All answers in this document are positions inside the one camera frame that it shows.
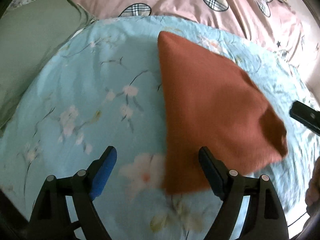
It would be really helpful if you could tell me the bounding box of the pink quilt with plaid hearts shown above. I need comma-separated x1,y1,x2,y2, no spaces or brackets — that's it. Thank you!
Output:
73,0,319,96

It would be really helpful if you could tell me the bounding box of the light blue floral blanket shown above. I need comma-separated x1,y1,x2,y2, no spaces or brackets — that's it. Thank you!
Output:
1,16,319,239

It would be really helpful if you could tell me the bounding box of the person's right hand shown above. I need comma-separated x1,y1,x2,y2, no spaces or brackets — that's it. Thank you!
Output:
305,157,320,206

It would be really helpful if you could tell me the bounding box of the rust orange cloth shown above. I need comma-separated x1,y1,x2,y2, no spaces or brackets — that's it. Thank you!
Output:
157,31,288,195

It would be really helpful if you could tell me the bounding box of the olive green pillow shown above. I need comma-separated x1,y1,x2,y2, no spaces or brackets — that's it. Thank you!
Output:
1,0,92,128

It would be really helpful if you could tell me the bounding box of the thin black cable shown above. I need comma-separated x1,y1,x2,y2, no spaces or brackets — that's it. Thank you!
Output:
287,209,312,229

